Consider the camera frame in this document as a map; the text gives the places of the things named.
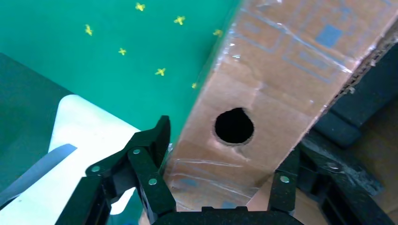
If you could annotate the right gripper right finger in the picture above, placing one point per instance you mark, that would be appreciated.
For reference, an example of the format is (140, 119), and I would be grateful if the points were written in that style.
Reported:
(284, 192)

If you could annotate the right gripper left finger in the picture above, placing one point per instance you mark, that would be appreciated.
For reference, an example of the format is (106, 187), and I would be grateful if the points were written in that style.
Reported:
(146, 174)

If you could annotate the small cardboard box with hole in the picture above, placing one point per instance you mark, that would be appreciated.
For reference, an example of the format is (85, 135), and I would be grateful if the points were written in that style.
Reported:
(273, 84)

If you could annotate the large open cardboard carton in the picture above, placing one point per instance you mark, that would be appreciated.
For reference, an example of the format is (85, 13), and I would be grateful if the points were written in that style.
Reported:
(382, 139)

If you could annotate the green table cloth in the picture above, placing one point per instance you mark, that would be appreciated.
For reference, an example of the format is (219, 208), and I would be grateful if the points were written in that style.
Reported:
(124, 93)

